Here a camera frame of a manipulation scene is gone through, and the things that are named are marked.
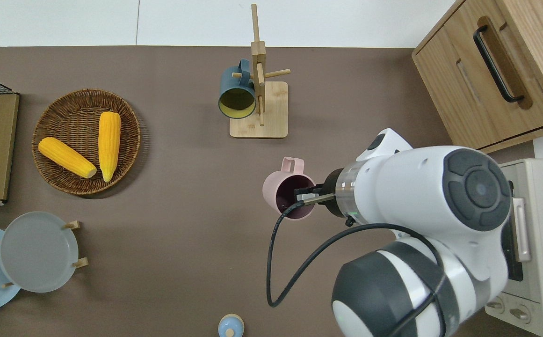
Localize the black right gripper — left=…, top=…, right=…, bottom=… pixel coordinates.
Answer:
left=294, top=168, right=347, bottom=218

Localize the pink mug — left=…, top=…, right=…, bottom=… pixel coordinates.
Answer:
left=262, top=156, right=317, bottom=221

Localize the wooden mug tree stand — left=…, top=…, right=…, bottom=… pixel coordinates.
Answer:
left=229, top=4, right=292, bottom=139

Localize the dark blue mug yellow inside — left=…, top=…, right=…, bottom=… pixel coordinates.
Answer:
left=218, top=59, right=257, bottom=120

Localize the blue bell on wooden base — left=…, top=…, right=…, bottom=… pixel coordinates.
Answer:
left=217, top=313, right=245, bottom=337

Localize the yellow corn cob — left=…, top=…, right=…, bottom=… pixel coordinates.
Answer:
left=98, top=111, right=122, bottom=183
left=37, top=136, right=98, bottom=179

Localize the round brown wicker basket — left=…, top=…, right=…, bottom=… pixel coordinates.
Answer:
left=31, top=88, right=142, bottom=196

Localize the wooden drawer cabinet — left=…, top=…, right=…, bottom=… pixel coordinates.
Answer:
left=411, top=0, right=543, bottom=154

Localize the grey plate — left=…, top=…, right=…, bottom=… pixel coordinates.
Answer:
left=0, top=211, right=80, bottom=294

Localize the grey right wrist bracket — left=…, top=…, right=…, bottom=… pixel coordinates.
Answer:
left=295, top=190, right=336, bottom=206

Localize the black cabinet handle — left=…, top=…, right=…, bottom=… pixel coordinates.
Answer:
left=472, top=24, right=525, bottom=103

